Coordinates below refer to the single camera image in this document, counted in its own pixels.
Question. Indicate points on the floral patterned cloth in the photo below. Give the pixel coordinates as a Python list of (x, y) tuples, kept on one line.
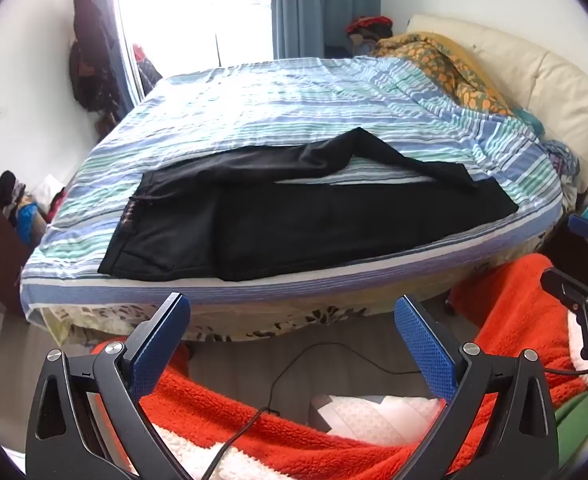
[(563, 165)]

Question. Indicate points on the green cloth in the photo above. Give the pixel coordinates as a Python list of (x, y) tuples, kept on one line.
[(586, 420)]

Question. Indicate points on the cream padded headboard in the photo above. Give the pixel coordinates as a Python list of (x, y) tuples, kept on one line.
[(548, 75)]

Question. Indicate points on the leaf print mattress cover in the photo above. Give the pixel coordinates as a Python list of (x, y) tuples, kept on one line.
[(254, 322)]

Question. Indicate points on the bright window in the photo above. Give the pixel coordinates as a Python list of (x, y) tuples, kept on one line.
[(194, 10)]

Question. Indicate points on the blue curtain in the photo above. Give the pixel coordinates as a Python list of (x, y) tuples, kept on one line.
[(319, 5)]

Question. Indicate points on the orange patterned quilt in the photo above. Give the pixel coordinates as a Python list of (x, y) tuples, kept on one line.
[(443, 67)]

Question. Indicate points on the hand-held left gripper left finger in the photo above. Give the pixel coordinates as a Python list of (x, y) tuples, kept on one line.
[(160, 347)]

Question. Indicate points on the pile of mixed clothes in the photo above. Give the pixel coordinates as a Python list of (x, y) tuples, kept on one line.
[(4, 192)]

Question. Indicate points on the orange and white fleece garment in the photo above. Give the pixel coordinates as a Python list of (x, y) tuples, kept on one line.
[(513, 310)]

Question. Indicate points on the hanging dark coats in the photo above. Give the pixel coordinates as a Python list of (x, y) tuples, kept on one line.
[(91, 55)]

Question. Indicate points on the striped bed sheet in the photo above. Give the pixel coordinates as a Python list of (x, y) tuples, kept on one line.
[(274, 100)]

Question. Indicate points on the black pants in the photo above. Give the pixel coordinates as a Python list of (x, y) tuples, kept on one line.
[(284, 220)]

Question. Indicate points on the red and black clothes heap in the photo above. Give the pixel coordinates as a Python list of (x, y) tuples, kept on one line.
[(368, 27)]

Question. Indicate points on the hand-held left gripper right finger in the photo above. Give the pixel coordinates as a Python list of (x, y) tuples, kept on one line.
[(426, 347)]

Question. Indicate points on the red patterned cloth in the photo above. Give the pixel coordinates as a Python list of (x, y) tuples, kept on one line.
[(146, 67)]

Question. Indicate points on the blue plastic bag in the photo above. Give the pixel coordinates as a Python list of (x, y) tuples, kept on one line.
[(28, 222)]

